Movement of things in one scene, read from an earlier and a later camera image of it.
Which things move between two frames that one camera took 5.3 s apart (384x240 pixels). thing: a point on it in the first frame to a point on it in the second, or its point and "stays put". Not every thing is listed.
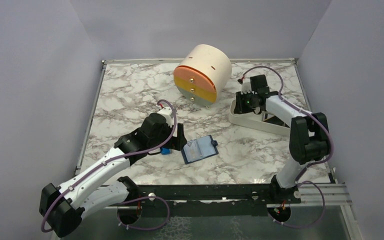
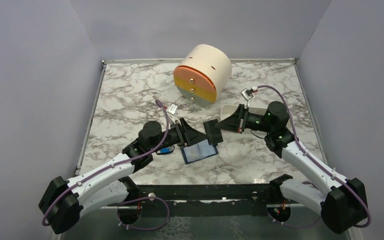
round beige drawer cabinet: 203,75 stays put
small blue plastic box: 165,151 stays put
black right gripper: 239,108 to 236,122
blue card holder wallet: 199,148 stays put
